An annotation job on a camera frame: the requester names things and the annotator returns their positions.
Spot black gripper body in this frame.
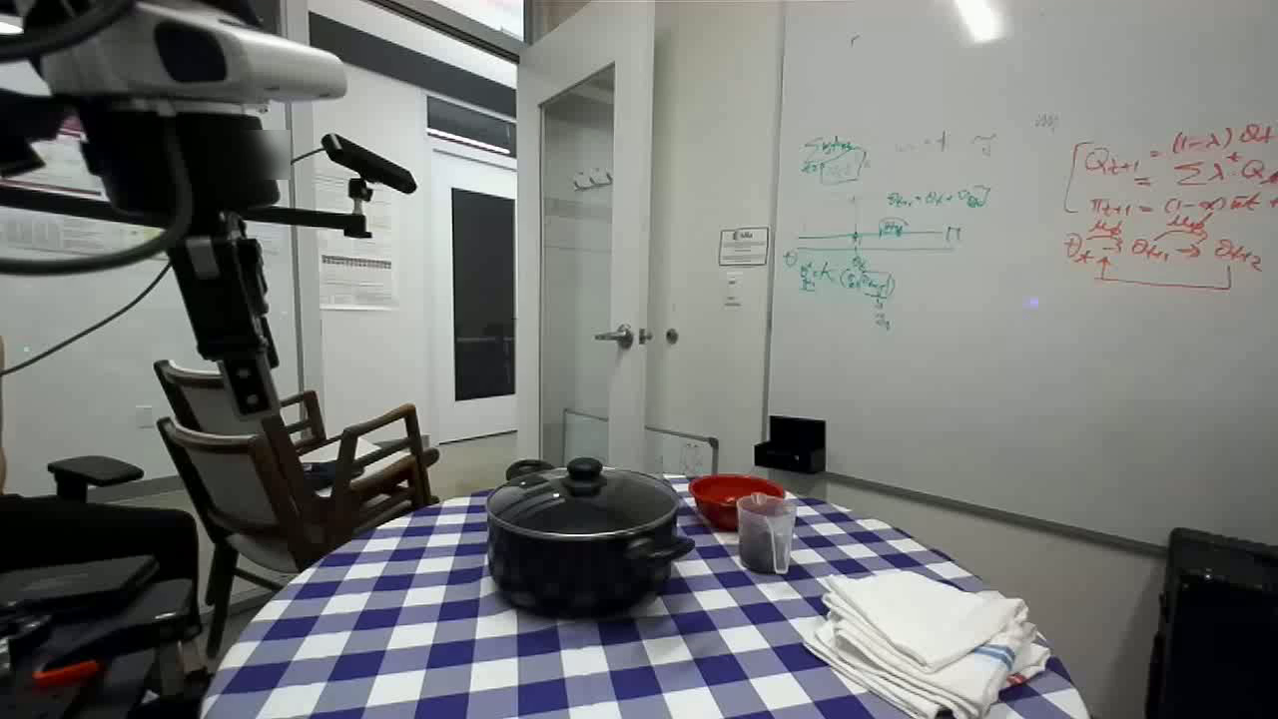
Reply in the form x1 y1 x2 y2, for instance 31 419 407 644
175 229 273 344

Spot glass pot lid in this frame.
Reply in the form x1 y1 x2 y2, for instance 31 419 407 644
489 454 689 539

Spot black cooking pot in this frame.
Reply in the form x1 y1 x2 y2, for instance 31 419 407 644
485 454 701 623

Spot wooden armchair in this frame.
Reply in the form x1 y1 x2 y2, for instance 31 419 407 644
156 398 444 656
151 356 333 454

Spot black office chair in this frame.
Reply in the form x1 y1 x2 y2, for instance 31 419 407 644
0 452 203 631

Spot black robot cart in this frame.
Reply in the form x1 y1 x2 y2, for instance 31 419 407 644
0 551 210 719

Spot blue white checkered tablecloth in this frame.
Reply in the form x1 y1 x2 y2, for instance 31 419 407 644
196 475 1095 719

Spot orange clamp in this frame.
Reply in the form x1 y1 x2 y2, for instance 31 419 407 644
30 656 108 695

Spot white door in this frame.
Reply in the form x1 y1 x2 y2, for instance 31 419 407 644
644 0 786 478

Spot red bowl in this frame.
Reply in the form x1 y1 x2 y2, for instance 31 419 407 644
689 472 793 536

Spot small door sign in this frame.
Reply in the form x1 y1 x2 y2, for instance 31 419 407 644
717 222 771 273

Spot clear plastic cup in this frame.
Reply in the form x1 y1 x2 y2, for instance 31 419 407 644
737 492 799 577

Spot black box on whiteboard ledge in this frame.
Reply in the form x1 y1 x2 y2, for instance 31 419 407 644
753 411 833 478

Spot folded white towels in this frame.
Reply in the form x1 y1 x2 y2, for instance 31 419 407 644
795 566 1056 719

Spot whiteboard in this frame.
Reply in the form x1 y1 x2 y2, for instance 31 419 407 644
766 0 1278 551

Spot black hard case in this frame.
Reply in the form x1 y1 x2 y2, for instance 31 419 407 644
1148 524 1278 719

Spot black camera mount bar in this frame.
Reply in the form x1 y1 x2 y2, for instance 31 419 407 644
0 170 375 246

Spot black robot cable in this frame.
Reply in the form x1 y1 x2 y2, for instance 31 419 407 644
0 131 199 278

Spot black stereo camera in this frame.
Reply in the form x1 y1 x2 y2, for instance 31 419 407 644
321 131 421 198

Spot silver door handle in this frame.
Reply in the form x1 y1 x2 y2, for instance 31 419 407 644
592 321 644 356

